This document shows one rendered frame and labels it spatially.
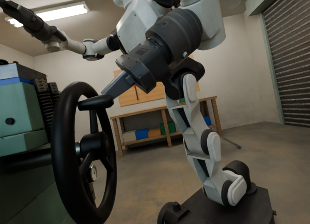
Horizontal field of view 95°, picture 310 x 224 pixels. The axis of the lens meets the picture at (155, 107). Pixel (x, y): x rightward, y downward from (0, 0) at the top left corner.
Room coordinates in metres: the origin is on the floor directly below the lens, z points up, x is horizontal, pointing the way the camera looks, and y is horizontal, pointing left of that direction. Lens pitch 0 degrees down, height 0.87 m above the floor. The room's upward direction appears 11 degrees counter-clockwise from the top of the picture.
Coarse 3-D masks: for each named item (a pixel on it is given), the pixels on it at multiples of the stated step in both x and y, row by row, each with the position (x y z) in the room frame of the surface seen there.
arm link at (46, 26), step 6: (6, 6) 0.56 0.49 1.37; (12, 6) 0.55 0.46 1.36; (6, 12) 0.55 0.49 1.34; (12, 12) 0.55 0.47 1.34; (18, 12) 0.56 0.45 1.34; (18, 18) 0.56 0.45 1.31; (24, 18) 0.56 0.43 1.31; (36, 18) 0.57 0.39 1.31; (24, 24) 0.60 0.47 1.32; (30, 24) 0.57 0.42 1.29; (36, 24) 0.58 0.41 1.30; (42, 24) 0.64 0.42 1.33; (30, 30) 0.63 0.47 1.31; (36, 30) 0.63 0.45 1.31; (42, 30) 0.64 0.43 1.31; (48, 30) 0.67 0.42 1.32; (36, 36) 0.66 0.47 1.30; (42, 36) 0.67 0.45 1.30
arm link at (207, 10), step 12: (204, 0) 0.25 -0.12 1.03; (216, 0) 0.26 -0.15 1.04; (180, 12) 0.25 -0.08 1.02; (192, 12) 0.26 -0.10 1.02; (204, 12) 0.26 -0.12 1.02; (216, 12) 0.27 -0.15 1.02; (192, 24) 0.25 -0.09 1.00; (204, 24) 0.27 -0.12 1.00; (216, 24) 0.28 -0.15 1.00; (192, 36) 0.25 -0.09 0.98; (204, 36) 0.29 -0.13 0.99; (216, 36) 0.29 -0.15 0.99; (192, 48) 0.27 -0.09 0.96; (204, 48) 0.32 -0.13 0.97
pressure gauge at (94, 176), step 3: (93, 165) 0.57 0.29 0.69; (90, 168) 0.55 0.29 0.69; (93, 168) 0.57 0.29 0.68; (87, 171) 0.54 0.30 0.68; (90, 171) 0.54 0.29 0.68; (93, 171) 0.56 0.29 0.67; (96, 171) 0.59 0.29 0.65; (87, 174) 0.53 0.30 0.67; (90, 174) 0.53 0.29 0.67; (93, 174) 0.56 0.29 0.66; (96, 174) 0.59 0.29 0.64; (87, 177) 0.53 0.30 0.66; (90, 177) 0.53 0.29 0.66; (93, 177) 0.55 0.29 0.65; (96, 177) 0.58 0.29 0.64; (90, 180) 0.54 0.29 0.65; (93, 180) 0.54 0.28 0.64; (90, 183) 0.56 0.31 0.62; (90, 186) 0.56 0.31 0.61
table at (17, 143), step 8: (8, 136) 0.23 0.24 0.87; (16, 136) 0.23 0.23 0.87; (24, 136) 0.23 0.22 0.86; (32, 136) 0.25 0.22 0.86; (40, 136) 0.27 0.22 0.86; (0, 144) 0.22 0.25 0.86; (8, 144) 0.23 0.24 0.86; (16, 144) 0.23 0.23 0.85; (24, 144) 0.23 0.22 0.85; (32, 144) 0.24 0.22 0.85; (40, 144) 0.26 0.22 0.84; (0, 152) 0.22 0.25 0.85; (8, 152) 0.23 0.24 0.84; (16, 152) 0.23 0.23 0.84
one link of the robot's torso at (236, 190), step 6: (228, 174) 0.94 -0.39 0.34; (234, 174) 0.92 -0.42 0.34; (234, 180) 0.91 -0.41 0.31; (240, 180) 0.87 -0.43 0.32; (234, 186) 0.82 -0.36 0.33; (240, 186) 0.85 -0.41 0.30; (246, 186) 0.89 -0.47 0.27; (228, 192) 0.80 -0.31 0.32; (234, 192) 0.80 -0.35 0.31; (240, 192) 0.84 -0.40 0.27; (228, 198) 0.79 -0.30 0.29; (234, 198) 0.79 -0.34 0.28; (240, 198) 0.83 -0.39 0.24; (234, 204) 0.80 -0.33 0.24
